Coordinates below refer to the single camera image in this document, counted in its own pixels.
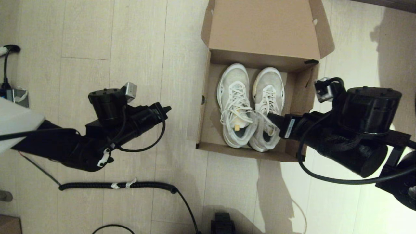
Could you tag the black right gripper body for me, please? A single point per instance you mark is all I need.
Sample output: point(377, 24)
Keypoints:
point(312, 125)

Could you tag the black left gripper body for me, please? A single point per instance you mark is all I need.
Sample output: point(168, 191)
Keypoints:
point(143, 118)

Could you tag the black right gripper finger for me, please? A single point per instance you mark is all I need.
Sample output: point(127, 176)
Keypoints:
point(276, 119)

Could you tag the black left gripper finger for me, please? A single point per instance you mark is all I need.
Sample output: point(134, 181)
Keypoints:
point(166, 109)

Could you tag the white mesh sneaker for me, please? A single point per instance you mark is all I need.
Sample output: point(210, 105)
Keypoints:
point(232, 78)
point(269, 81)

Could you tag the brown cardboard shoe box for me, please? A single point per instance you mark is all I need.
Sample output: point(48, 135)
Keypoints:
point(260, 29)

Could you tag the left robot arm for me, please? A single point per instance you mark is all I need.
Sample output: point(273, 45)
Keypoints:
point(65, 152)

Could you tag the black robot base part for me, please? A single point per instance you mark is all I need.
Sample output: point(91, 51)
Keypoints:
point(222, 224)

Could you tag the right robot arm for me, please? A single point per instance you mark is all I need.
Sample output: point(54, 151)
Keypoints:
point(370, 110)

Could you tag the grey power inverter box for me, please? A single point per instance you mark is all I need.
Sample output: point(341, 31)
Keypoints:
point(18, 97)

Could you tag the small brown cardboard box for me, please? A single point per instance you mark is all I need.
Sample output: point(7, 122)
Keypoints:
point(11, 226)

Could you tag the white tape strip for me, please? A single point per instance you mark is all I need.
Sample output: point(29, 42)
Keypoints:
point(115, 186)

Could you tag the dark wooden furniture edge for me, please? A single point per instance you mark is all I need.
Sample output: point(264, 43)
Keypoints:
point(390, 4)

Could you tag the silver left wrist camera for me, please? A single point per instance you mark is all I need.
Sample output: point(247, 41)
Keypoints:
point(129, 92)

